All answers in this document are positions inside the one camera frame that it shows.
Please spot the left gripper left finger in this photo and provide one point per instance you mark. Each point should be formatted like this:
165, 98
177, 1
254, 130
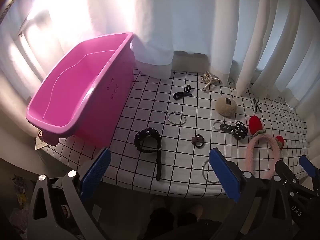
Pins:
61, 208

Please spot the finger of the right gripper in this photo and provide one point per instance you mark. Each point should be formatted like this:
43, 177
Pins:
285, 172
307, 166

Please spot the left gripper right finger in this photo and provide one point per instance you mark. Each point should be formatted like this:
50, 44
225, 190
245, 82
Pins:
261, 208

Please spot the pink strawberry fuzzy headband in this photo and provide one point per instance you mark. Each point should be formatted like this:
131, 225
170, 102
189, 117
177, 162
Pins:
269, 143

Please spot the brown snap hair clip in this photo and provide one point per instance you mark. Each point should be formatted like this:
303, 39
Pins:
256, 106

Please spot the beige fluffy round clip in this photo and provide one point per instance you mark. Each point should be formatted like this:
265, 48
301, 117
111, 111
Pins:
225, 106

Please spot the black studded headband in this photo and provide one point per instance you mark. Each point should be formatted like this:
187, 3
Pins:
149, 141

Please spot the pearl gold claw clip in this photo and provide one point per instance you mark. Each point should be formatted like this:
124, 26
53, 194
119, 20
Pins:
209, 80

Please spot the paper tag on table edge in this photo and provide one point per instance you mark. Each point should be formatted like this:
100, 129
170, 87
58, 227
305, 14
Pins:
39, 142

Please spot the pink plastic bin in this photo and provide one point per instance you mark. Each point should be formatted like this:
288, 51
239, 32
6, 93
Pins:
85, 93

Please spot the black grid white tablecloth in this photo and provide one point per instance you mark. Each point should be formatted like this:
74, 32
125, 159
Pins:
188, 123

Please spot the white curtain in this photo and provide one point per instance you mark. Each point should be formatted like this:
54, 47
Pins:
270, 46

